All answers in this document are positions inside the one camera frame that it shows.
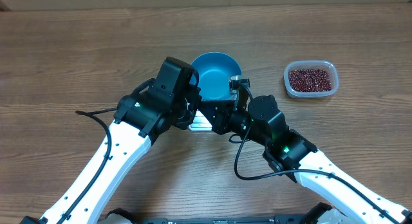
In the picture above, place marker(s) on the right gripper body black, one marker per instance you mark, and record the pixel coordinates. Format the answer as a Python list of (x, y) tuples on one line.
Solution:
[(232, 118)]

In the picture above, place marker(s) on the blue bowl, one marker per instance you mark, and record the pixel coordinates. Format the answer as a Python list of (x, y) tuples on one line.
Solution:
[(215, 69)]

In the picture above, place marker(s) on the red beans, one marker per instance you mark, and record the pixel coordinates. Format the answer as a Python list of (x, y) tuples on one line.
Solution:
[(309, 80)]

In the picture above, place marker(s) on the white kitchen scale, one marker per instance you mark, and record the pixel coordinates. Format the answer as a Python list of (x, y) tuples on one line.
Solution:
[(200, 123)]

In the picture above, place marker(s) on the clear plastic container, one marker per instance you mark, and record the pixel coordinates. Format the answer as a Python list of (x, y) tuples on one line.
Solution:
[(312, 64)]

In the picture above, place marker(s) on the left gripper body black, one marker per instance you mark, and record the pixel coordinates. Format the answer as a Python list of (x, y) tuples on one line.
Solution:
[(185, 109)]

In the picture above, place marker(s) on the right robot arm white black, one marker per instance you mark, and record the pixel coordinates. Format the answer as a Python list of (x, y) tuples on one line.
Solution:
[(287, 152)]

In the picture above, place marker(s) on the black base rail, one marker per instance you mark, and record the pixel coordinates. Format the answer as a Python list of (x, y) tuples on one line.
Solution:
[(276, 219)]

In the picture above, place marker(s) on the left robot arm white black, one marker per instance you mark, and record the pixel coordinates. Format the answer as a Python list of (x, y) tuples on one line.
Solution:
[(139, 119)]

